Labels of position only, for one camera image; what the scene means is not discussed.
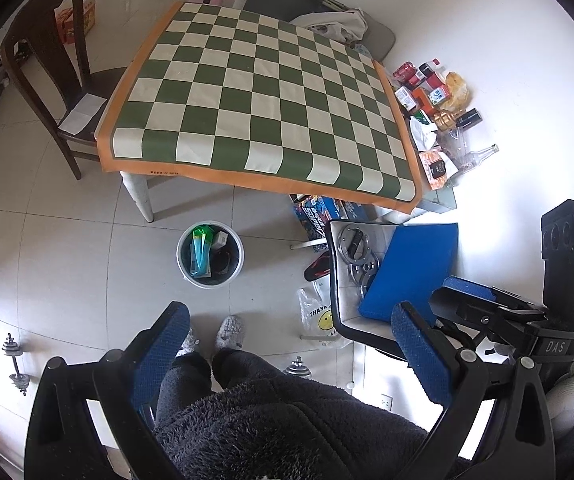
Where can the grey fuzzy slipper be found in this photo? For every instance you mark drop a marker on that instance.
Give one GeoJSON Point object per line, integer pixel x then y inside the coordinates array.
{"type": "Point", "coordinates": [229, 332]}
{"type": "Point", "coordinates": [188, 342]}

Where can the orange snack packet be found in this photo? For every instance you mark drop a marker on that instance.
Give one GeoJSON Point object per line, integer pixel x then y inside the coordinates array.
{"type": "Point", "coordinates": [437, 167]}

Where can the clear glass bottle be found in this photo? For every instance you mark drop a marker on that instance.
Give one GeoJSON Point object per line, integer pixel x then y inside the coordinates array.
{"type": "Point", "coordinates": [479, 156]}

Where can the black red slipper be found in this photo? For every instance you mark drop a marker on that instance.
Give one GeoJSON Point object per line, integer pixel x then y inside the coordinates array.
{"type": "Point", "coordinates": [317, 269]}

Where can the orange cardboard box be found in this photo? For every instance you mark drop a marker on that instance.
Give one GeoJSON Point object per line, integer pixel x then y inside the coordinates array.
{"type": "Point", "coordinates": [69, 17]}

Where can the green box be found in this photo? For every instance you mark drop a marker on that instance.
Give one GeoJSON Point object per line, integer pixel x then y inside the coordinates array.
{"type": "Point", "coordinates": [418, 119]}

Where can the yellow snack bag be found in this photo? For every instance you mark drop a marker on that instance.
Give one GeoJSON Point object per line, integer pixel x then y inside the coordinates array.
{"type": "Point", "coordinates": [457, 87]}

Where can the white plastic bag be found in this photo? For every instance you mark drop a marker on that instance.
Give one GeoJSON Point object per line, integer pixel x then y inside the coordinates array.
{"type": "Point", "coordinates": [423, 135]}

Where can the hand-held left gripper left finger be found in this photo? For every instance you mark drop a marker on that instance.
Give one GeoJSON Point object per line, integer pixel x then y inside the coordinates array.
{"type": "Point", "coordinates": [159, 355]}

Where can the white paper sheet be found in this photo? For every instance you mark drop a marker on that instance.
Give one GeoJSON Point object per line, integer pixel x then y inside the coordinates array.
{"type": "Point", "coordinates": [83, 114]}

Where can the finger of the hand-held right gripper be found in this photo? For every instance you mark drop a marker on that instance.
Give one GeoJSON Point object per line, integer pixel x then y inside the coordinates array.
{"type": "Point", "coordinates": [467, 287]}
{"type": "Point", "coordinates": [462, 312]}

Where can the golden bottle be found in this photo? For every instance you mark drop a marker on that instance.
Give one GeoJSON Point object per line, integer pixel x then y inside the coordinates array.
{"type": "Point", "coordinates": [449, 120]}

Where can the white labelled box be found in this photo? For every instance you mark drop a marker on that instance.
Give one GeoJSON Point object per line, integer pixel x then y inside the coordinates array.
{"type": "Point", "coordinates": [403, 97]}

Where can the colourful printed box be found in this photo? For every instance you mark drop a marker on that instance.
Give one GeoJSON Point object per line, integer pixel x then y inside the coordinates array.
{"type": "Point", "coordinates": [332, 212]}

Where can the black bottle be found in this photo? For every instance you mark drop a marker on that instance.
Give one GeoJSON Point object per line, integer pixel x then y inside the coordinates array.
{"type": "Point", "coordinates": [469, 117]}

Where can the smiley face plastic bag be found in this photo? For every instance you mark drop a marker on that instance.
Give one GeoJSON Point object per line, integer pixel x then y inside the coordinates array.
{"type": "Point", "coordinates": [317, 315]}

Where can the green blue plastic bag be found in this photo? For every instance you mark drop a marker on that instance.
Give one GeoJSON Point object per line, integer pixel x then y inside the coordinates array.
{"type": "Point", "coordinates": [201, 255]}

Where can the green white checkered tablecloth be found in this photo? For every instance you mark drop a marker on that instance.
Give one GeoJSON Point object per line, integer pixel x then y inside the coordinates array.
{"type": "Point", "coordinates": [267, 100]}

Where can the red drink cans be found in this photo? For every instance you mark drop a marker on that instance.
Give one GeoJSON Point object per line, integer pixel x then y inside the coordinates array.
{"type": "Point", "coordinates": [407, 72]}

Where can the black plastic bowl lid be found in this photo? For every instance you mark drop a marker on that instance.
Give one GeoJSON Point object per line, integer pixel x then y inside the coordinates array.
{"type": "Point", "coordinates": [227, 262]}

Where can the person's dark fleece robe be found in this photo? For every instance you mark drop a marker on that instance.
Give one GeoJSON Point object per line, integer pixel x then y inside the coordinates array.
{"type": "Point", "coordinates": [292, 425]}

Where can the white blue medicine box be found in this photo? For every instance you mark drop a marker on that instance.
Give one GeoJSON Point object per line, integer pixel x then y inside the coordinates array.
{"type": "Point", "coordinates": [220, 240]}

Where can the blue seat cushion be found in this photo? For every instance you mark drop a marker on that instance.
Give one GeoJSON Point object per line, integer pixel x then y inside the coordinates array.
{"type": "Point", "coordinates": [412, 265]}

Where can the dark red-label bottle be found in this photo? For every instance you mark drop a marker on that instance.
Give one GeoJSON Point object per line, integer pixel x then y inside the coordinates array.
{"type": "Point", "coordinates": [429, 72]}

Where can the white cloth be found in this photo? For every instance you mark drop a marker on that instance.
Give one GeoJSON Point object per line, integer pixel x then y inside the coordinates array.
{"type": "Point", "coordinates": [337, 25]}

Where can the wall power outlet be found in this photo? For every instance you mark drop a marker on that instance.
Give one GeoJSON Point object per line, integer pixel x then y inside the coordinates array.
{"type": "Point", "coordinates": [386, 402]}

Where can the black metal dumbbell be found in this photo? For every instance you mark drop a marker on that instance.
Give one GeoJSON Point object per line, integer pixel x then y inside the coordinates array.
{"type": "Point", "coordinates": [16, 365]}

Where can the white round trash bin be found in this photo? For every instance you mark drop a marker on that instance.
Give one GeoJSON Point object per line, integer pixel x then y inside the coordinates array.
{"type": "Point", "coordinates": [187, 276]}

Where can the grey seat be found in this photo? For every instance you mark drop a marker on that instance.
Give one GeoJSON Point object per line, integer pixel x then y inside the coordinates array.
{"type": "Point", "coordinates": [379, 40]}

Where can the person's right hand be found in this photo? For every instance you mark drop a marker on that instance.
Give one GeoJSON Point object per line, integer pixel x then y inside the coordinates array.
{"type": "Point", "coordinates": [572, 397]}

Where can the dark wooden chair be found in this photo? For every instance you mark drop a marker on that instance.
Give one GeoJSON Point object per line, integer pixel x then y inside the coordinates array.
{"type": "Point", "coordinates": [67, 50]}

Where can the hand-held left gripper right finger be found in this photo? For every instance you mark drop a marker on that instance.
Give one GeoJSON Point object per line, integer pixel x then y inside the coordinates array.
{"type": "Point", "coordinates": [417, 355]}

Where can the blue white drink carton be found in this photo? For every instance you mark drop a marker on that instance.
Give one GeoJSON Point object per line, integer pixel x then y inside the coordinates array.
{"type": "Point", "coordinates": [440, 95]}

